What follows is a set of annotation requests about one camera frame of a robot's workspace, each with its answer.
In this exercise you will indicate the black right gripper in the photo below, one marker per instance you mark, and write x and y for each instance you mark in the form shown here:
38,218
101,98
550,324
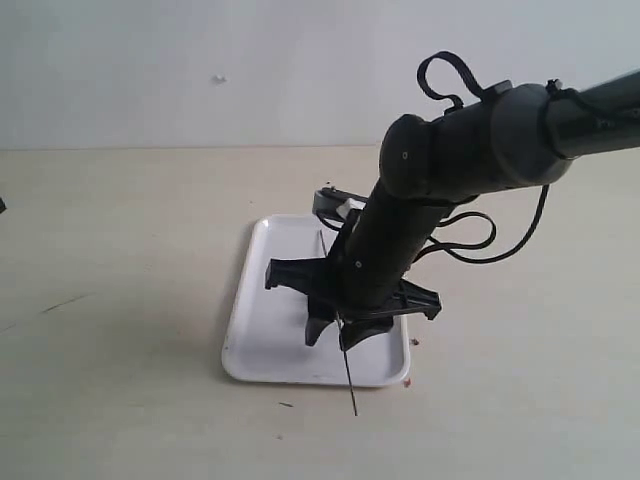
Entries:
362,276

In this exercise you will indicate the thin metal skewer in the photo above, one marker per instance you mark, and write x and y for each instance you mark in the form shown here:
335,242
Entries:
340,325

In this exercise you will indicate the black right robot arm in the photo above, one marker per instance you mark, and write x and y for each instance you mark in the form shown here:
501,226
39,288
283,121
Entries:
514,137

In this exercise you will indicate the white rectangular plastic tray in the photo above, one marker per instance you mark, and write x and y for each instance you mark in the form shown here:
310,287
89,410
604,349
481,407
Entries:
264,342

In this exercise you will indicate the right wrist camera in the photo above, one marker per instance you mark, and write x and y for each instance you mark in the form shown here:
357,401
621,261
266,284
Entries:
329,199

